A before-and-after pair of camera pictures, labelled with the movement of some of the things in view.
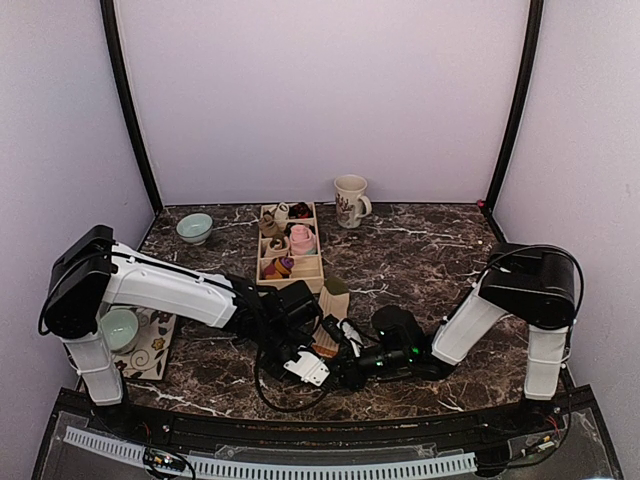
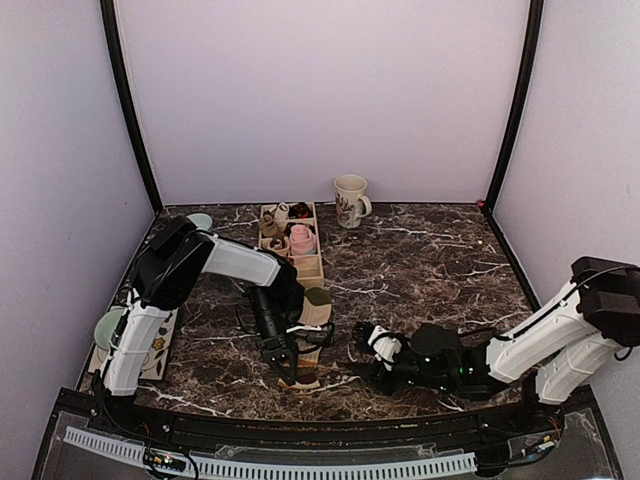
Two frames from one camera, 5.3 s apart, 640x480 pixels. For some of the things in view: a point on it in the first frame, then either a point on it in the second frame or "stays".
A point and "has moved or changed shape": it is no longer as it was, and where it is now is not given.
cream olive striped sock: [334, 300] has moved or changed shape
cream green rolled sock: [277, 247] stays
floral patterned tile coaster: [147, 360] stays
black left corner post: [112, 27] stays
